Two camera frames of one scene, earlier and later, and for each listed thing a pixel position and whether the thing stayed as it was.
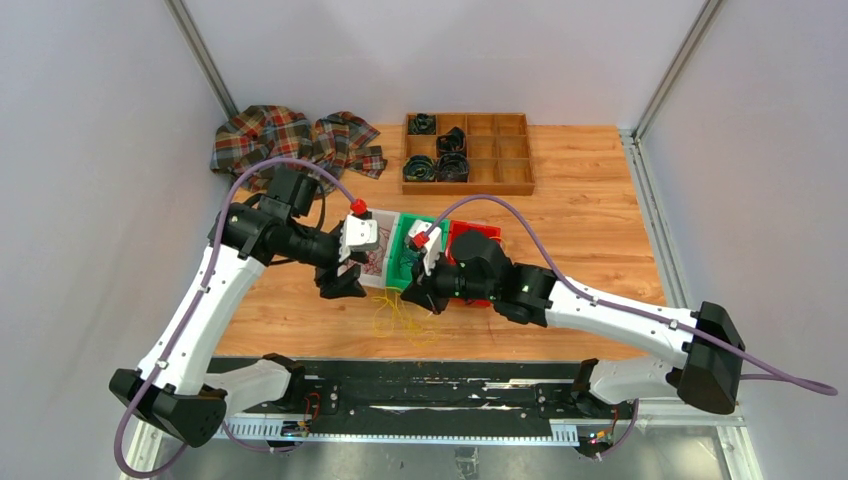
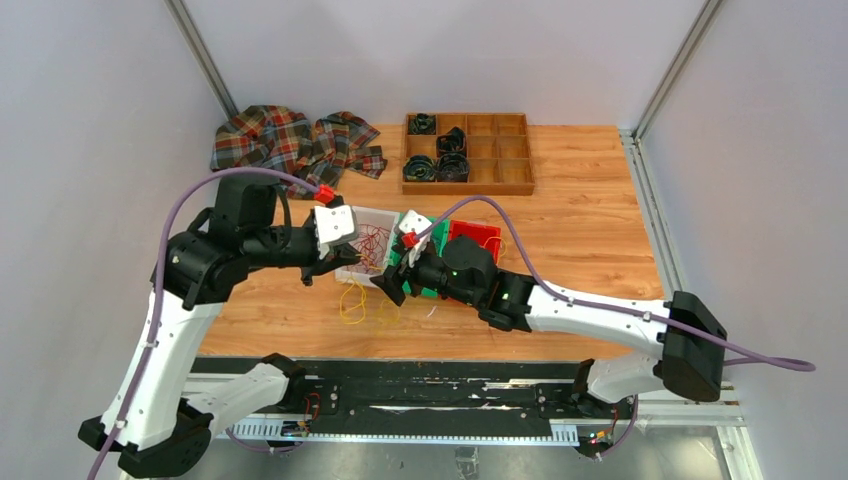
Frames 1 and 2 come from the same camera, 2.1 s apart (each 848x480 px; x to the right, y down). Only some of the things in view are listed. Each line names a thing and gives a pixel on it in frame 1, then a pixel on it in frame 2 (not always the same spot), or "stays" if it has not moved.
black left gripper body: [327, 277] → [295, 250]
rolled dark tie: [421, 124] stays
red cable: [373, 263] stays
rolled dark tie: [452, 167] stays
